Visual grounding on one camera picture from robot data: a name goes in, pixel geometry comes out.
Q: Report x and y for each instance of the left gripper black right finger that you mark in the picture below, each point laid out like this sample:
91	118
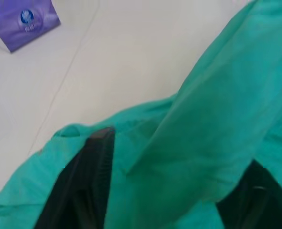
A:
257	205

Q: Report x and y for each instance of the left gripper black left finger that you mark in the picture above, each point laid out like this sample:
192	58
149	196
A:
88	186

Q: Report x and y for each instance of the green shorts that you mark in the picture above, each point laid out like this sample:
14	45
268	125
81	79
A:
191	119

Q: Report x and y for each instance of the small purple tissue box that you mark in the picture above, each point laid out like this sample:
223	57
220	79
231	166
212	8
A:
24	28

